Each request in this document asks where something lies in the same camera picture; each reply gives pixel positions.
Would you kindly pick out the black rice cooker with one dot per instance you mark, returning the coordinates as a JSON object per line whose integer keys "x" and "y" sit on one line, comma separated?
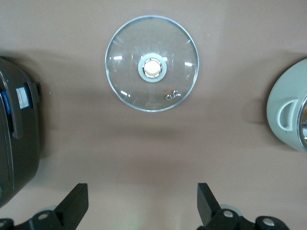
{"x": 19, "y": 155}

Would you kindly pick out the brown table cover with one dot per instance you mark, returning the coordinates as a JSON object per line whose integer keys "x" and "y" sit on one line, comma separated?
{"x": 153, "y": 148}

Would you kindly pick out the round glass pot lid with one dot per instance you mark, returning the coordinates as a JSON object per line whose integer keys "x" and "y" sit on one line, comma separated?
{"x": 127, "y": 79}

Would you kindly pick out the grey electric cooking pot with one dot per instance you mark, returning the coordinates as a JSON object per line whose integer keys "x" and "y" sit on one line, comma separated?
{"x": 275, "y": 119}

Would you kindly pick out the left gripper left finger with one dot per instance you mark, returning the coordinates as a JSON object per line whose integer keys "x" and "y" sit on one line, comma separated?
{"x": 69, "y": 213}

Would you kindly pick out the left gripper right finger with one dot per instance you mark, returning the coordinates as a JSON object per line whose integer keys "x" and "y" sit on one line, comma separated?
{"x": 213, "y": 215}

